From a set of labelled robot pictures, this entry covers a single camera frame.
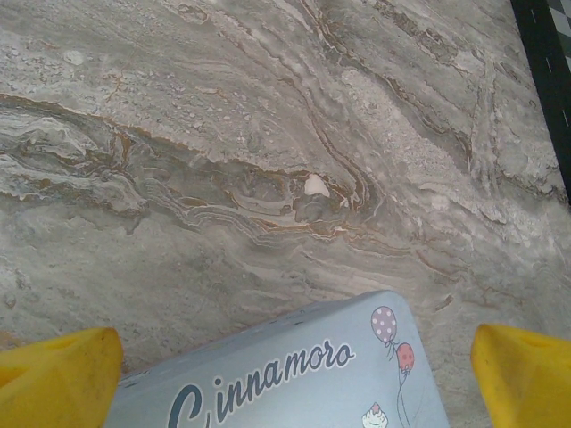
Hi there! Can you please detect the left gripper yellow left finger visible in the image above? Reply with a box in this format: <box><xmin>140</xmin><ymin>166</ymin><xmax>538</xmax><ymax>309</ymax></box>
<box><xmin>0</xmin><ymin>326</ymin><xmax>125</xmax><ymax>428</ymax></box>

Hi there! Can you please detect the light blue card pouch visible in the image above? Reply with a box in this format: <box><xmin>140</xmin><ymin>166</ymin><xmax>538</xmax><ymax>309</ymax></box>
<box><xmin>105</xmin><ymin>289</ymin><xmax>451</xmax><ymax>428</ymax></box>

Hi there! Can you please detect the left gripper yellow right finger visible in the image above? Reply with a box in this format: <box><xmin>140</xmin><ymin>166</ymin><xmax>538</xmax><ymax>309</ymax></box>
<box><xmin>471</xmin><ymin>324</ymin><xmax>571</xmax><ymax>428</ymax></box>

